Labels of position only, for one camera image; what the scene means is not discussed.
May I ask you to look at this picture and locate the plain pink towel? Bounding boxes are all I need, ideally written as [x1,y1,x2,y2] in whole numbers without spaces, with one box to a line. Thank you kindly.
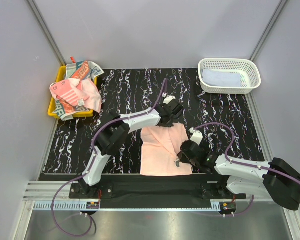
[140,123,192,177]

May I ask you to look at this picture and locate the light blue towel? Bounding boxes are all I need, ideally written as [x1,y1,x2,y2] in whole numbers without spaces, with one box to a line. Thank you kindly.
[202,69,241,88]

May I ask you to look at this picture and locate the orange grey printed towel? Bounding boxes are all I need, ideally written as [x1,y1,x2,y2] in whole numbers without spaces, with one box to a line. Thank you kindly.
[55,60,104,121]

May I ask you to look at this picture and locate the pink bunny towel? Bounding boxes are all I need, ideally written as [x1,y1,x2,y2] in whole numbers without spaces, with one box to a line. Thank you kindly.
[49,78,102,113]

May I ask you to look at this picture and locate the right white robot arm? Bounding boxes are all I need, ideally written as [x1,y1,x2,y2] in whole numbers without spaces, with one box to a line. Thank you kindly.
[177,140,300,211]

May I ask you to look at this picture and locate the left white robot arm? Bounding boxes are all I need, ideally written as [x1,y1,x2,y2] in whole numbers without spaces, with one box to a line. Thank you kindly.
[78,96,184,198]

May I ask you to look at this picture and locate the right small circuit board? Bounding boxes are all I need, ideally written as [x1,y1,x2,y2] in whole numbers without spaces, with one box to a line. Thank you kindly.
[222,202,236,211]

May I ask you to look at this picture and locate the small circuit board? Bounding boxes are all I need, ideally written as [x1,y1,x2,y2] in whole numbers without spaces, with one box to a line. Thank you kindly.
[86,201,100,209]
[222,202,236,211]

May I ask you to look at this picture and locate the white perforated basket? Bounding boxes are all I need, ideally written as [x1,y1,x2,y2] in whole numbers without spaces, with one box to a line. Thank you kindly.
[198,58,261,95]

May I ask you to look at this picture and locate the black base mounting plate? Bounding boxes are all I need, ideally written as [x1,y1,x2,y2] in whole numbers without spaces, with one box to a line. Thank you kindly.
[69,173,246,211]

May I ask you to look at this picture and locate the yellow plastic bin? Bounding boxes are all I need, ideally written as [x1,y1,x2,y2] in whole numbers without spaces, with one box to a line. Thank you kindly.
[47,66,94,119]

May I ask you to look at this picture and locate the left small circuit board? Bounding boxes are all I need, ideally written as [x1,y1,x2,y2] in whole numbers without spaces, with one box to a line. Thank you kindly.
[86,201,100,209]

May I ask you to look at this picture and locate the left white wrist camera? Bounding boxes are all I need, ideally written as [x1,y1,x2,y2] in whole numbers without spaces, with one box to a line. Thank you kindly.
[163,93,176,105]

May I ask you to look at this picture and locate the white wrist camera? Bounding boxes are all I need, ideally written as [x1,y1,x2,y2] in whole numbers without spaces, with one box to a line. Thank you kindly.
[189,127,203,146]
[163,93,176,105]

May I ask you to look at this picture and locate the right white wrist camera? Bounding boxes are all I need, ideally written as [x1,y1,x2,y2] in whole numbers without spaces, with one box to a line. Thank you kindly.
[189,127,203,146]

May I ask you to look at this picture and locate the slotted white cable duct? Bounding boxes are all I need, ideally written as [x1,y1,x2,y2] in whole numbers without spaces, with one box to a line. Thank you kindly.
[33,201,87,211]

